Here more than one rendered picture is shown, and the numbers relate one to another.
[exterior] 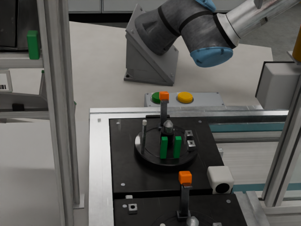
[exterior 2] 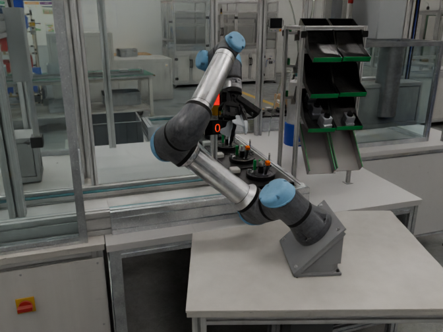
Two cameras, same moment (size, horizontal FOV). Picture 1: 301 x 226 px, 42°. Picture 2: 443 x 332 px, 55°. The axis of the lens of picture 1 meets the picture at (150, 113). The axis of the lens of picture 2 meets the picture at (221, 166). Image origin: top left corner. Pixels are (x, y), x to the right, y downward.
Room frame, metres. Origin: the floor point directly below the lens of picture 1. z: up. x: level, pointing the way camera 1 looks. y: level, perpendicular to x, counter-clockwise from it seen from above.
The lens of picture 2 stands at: (2.56, -0.53, 1.70)
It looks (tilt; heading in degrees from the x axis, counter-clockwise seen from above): 19 degrees down; 171
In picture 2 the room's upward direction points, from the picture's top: straight up
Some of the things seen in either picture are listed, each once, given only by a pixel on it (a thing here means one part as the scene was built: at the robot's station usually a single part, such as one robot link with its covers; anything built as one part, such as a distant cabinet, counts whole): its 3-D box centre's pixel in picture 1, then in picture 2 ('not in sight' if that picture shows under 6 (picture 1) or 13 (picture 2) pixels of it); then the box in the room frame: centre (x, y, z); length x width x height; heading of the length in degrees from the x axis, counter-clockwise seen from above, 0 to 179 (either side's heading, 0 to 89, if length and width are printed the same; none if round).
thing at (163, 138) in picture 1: (163, 147); not in sight; (0.62, -0.03, 1.01); 0.01 x 0.01 x 0.05; 9
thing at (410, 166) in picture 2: not in sight; (372, 188); (-0.34, 1.12, 0.43); 1.11 x 0.68 x 0.86; 99
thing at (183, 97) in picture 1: (184, 98); not in sight; (0.89, -0.09, 0.96); 0.04 x 0.04 x 0.02
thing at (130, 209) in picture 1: (132, 208); not in sight; (0.49, 0.02, 0.98); 0.02 x 0.02 x 0.01; 9
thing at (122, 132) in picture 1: (165, 153); (260, 178); (0.67, -0.04, 0.96); 0.24 x 0.24 x 0.02; 9
